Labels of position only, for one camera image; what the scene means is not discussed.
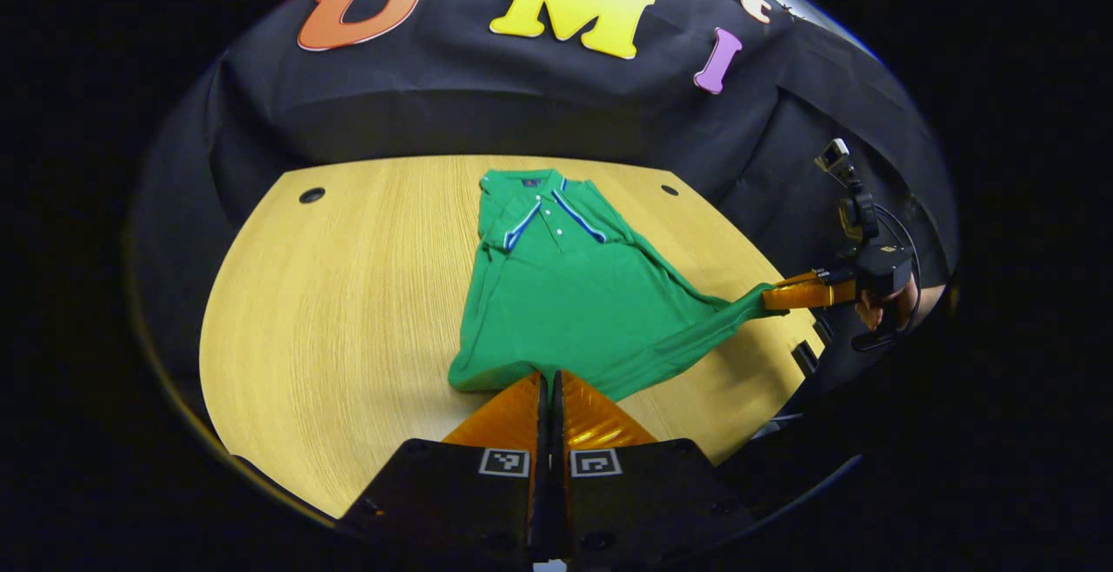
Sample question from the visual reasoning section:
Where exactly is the green T-shirt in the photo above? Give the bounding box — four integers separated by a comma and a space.
448, 169, 785, 403

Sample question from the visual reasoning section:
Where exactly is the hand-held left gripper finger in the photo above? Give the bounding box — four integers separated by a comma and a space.
337, 370, 550, 569
553, 369, 757, 569

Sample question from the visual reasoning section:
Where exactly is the black backdrop cloth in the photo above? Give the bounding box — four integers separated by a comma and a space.
130, 0, 962, 399

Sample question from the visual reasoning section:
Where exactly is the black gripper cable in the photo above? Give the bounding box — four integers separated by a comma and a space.
872, 202, 924, 295

